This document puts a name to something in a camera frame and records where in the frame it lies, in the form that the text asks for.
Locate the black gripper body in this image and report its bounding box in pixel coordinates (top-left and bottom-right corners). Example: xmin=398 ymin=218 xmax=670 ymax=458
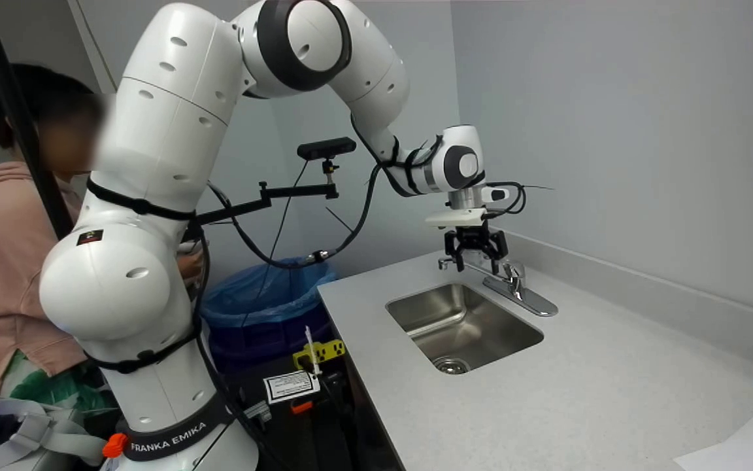
xmin=445 ymin=226 xmax=507 ymax=260

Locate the chrome faucet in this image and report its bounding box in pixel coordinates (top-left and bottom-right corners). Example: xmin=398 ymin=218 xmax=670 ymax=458
xmin=437 ymin=255 xmax=560 ymax=319

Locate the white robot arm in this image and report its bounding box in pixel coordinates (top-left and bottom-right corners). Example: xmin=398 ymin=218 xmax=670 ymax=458
xmin=39 ymin=0 xmax=507 ymax=471

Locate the stainless steel sink basin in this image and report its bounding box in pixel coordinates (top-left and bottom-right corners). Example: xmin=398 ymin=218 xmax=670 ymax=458
xmin=386 ymin=282 xmax=544 ymax=374

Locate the sink drain strainer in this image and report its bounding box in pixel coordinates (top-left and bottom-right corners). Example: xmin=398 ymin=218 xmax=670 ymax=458
xmin=437 ymin=358 xmax=467 ymax=374

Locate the yellow plastic clamp tool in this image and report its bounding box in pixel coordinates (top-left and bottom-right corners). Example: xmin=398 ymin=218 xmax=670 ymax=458
xmin=293 ymin=329 xmax=348 ymax=374

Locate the blue bin liner bag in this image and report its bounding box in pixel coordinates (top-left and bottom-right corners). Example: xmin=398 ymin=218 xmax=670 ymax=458
xmin=202 ymin=260 xmax=334 ymax=329

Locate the dark recycling bin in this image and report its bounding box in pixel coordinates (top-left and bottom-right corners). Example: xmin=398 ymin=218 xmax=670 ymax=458
xmin=203 ymin=306 xmax=334 ymax=374

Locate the person in pink shirt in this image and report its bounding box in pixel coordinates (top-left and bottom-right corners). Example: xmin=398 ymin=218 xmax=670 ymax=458
xmin=0 ymin=61 xmax=123 ymax=422

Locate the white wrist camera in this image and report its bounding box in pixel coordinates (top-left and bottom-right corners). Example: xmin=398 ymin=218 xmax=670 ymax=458
xmin=425 ymin=180 xmax=529 ymax=231

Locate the black cable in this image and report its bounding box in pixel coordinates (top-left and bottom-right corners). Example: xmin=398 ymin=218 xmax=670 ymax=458
xmin=203 ymin=161 xmax=386 ymax=273

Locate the black camera on boom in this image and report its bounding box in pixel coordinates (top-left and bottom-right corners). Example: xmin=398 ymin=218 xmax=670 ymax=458
xmin=194 ymin=136 xmax=355 ymax=226

